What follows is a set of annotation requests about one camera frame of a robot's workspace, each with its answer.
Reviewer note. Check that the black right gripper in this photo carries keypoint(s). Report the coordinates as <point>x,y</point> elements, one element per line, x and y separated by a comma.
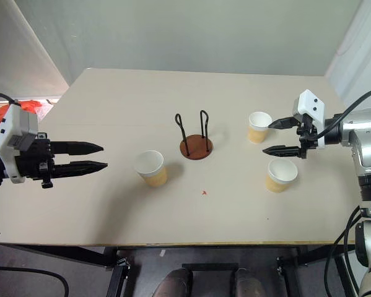
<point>307,136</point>

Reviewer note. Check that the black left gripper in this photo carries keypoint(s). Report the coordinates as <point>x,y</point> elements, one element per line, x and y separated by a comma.
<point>33,161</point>

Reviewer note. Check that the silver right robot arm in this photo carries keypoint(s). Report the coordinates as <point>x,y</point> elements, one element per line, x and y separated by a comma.
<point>369,145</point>

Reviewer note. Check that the tan paper cup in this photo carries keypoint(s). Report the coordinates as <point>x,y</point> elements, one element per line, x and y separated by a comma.
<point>255,133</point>
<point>155,178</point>
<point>276,184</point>

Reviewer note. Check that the orange plastic bag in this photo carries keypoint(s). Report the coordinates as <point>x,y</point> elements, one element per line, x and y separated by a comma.
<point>30,105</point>

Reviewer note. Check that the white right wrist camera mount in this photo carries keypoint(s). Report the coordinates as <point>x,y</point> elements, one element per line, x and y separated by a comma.
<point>310,103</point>

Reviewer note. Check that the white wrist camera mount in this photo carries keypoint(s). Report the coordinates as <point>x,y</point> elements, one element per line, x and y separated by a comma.
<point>310,103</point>
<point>10,133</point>

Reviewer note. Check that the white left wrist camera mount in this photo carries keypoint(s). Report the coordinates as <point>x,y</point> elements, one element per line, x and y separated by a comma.
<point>10,133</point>

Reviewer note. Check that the black metal table frame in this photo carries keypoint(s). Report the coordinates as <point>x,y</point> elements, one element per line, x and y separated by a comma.
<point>64,253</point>

